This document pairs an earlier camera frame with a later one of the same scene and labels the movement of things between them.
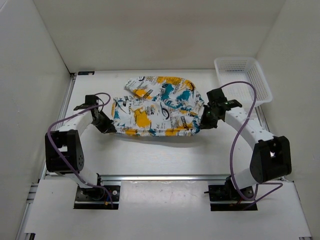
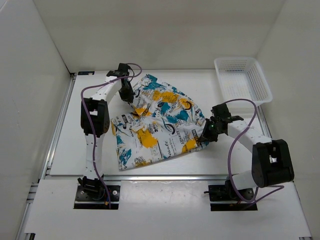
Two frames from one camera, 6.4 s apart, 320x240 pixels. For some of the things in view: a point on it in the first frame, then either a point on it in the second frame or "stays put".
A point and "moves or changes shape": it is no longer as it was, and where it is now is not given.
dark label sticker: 85,72 stays put
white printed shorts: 158,106 moves or changes shape
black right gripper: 205,124 → 205,136
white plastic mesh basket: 243,69 stays put
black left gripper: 108,127 → 129,97
